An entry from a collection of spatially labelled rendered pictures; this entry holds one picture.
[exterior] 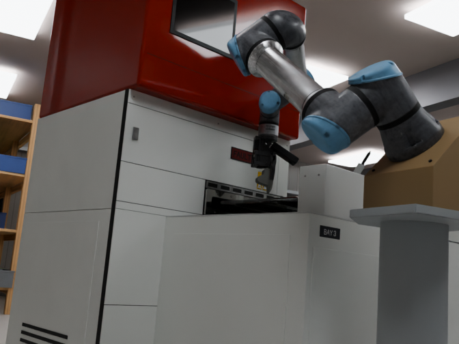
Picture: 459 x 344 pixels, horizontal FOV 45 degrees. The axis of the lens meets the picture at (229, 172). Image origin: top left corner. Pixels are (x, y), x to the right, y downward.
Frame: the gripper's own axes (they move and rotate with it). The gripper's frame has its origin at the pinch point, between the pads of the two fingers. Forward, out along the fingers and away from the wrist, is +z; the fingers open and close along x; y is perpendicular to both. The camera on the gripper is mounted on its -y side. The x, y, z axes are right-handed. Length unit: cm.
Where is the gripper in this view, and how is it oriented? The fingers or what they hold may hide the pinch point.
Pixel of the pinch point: (270, 190)
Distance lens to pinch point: 206.3
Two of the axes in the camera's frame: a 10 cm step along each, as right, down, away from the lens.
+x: 1.4, -1.7, -9.8
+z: -0.8, 9.8, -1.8
